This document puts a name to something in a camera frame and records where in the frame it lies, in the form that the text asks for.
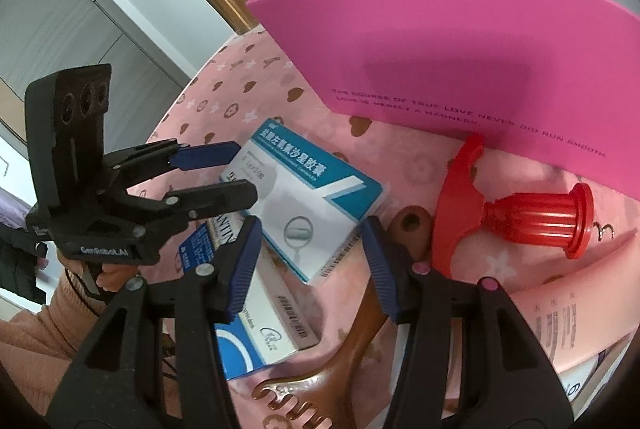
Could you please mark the pink storage box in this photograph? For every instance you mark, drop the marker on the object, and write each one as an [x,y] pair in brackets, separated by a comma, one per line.
[552,80]

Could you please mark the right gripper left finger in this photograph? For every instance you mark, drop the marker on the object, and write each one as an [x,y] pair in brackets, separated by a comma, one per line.
[116,377]

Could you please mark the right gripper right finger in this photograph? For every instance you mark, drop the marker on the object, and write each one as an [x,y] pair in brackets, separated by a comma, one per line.
[471,360]

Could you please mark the left forearm orange sleeve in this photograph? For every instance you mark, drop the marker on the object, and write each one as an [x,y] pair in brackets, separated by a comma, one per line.
[36,348]

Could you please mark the brown wooden comb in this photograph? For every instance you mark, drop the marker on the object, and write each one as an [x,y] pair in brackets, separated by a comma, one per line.
[325,394]

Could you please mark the white pink tube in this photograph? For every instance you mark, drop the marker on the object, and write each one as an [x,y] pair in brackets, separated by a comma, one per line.
[570,308]

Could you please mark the blue white medicine box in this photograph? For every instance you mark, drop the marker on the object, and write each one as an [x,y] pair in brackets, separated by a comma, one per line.
[310,202]
[271,327]

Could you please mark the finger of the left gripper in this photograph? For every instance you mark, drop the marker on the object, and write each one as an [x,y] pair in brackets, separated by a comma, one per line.
[129,167]
[195,203]

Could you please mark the left hand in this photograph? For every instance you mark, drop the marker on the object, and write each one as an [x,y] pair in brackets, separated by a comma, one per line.
[111,277]

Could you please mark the grey cabinet door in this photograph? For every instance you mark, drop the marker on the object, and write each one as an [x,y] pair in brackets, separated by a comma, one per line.
[40,37]

